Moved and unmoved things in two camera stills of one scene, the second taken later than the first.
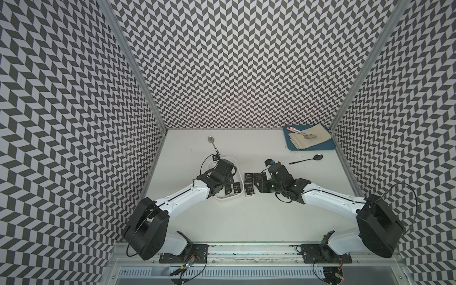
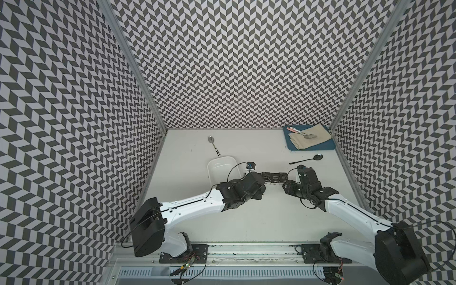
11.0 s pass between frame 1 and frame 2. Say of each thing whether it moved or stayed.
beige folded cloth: stayed
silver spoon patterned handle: stayed
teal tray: stayed
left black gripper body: moved
